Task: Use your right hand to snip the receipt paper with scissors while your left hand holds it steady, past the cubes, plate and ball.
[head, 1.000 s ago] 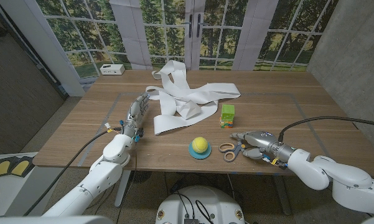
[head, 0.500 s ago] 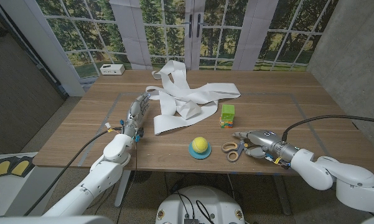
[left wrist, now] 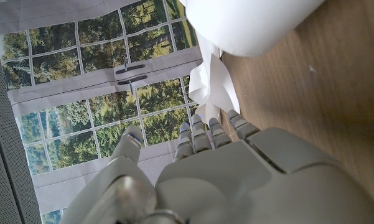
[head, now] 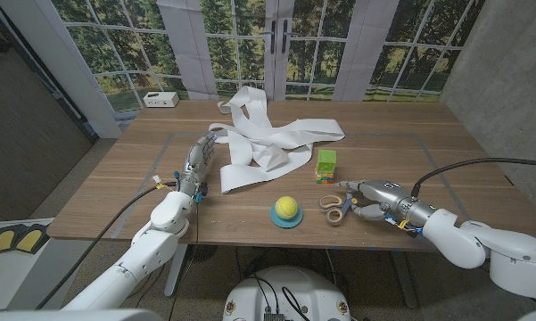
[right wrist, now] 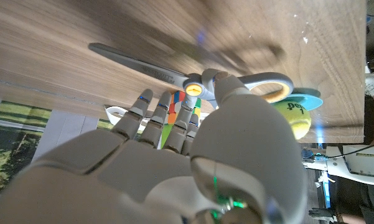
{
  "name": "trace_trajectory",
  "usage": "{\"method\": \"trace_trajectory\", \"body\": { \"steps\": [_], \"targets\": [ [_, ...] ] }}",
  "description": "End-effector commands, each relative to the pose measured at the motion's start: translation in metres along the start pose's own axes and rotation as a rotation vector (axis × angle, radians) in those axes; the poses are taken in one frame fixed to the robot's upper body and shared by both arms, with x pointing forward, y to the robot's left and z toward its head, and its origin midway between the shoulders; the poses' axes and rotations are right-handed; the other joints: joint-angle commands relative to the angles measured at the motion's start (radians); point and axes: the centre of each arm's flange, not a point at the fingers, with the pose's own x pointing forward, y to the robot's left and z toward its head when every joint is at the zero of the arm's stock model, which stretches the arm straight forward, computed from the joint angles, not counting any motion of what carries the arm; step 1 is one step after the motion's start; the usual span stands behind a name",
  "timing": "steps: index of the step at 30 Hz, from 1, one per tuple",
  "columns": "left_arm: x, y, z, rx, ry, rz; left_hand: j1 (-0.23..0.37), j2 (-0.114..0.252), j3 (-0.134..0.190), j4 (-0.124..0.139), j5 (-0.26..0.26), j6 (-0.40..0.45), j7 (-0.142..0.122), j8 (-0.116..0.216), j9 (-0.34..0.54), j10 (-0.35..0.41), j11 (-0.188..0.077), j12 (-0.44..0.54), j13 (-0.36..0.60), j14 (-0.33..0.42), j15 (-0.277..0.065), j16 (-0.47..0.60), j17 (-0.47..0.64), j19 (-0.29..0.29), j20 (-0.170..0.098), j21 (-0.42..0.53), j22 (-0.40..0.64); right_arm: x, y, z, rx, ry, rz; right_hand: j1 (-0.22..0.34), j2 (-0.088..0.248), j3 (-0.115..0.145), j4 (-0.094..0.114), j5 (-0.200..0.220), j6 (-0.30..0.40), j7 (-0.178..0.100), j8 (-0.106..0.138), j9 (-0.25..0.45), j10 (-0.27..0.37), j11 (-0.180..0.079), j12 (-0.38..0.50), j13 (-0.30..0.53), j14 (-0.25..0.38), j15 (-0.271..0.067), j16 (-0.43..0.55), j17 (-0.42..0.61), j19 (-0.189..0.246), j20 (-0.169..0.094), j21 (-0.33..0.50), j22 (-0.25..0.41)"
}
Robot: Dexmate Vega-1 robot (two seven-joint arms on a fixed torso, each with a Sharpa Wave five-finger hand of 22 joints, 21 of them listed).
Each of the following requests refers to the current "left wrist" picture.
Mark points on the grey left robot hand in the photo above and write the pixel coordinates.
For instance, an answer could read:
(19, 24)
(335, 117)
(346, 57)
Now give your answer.
(236, 180)

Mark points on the white receipt paper strip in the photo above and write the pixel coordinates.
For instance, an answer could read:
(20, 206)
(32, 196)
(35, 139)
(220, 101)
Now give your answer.
(252, 21)

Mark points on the printed window forest backdrop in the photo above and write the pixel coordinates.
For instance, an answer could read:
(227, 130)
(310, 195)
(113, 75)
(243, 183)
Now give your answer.
(68, 77)

